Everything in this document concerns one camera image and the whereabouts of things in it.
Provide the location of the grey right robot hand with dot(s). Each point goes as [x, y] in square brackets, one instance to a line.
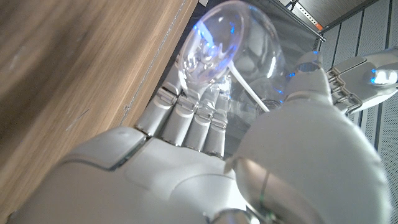
[174, 174]

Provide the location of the clear plastic spray bottle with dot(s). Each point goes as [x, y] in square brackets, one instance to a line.
[217, 37]

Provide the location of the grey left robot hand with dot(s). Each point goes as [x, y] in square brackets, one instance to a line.
[367, 81]

